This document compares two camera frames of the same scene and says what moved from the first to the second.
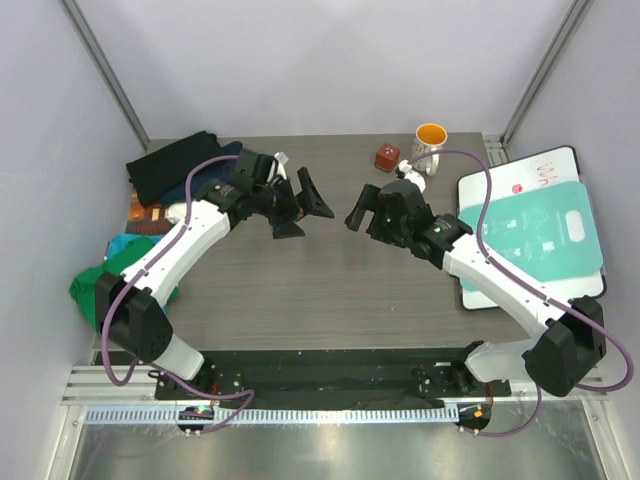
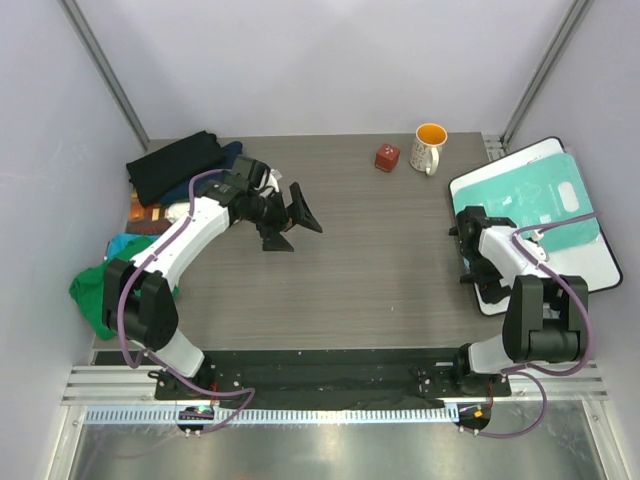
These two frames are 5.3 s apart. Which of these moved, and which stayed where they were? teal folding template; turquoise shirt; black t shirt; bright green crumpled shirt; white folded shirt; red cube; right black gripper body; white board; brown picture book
Moved: right black gripper body; white board; teal folding template
Stayed: brown picture book; bright green crumpled shirt; black t shirt; white folded shirt; turquoise shirt; red cube
